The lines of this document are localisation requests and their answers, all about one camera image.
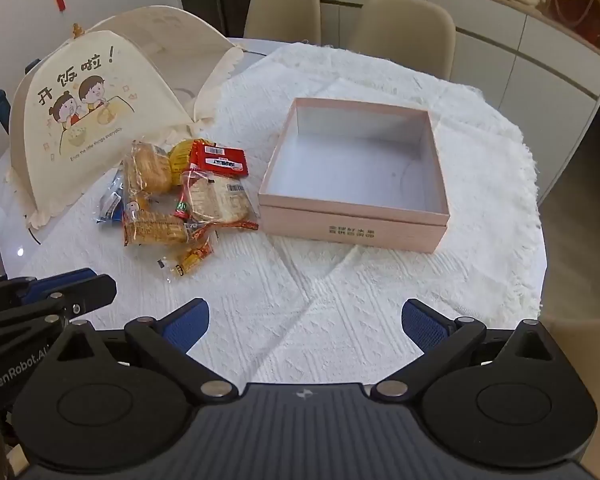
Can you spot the red wafer snack pack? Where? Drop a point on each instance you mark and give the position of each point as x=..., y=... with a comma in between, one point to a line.
x=228, y=162

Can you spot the pink open gift box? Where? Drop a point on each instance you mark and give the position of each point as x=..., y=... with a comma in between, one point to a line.
x=356, y=172

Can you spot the beige chair left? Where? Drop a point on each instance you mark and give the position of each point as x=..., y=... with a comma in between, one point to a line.
x=284, y=20

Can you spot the round cracker clear pack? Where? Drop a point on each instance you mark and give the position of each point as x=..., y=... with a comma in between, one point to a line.
x=146, y=169

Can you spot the square biscuit clear pack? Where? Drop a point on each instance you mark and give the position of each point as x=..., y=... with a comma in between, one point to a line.
x=148, y=219

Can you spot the white knitted tablecloth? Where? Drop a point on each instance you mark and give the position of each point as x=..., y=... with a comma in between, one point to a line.
x=290, y=310

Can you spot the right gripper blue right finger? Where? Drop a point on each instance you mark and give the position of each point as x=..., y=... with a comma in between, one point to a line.
x=445, y=343

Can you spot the beige chair right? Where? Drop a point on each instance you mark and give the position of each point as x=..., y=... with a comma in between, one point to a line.
x=416, y=34

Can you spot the yellow chips bag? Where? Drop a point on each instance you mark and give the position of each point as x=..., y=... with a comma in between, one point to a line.
x=179, y=157

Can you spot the rice cracker red-trim pack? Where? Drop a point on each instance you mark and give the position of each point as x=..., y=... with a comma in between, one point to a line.
x=217, y=202

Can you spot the beige chair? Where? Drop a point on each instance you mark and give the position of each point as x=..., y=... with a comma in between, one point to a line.
x=416, y=34
x=284, y=20

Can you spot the brown plush toy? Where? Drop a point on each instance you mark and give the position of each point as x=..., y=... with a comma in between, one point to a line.
x=581, y=16

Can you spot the blue seaweed snack bag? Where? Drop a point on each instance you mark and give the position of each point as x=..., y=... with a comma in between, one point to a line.
x=110, y=205

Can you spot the small orange candy packet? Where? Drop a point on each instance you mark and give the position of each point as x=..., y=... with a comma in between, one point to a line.
x=181, y=260

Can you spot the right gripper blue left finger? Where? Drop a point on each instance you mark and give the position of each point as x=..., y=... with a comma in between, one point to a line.
x=163, y=345

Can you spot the white sideboard cabinet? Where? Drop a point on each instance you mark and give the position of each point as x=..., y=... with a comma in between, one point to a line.
x=539, y=75

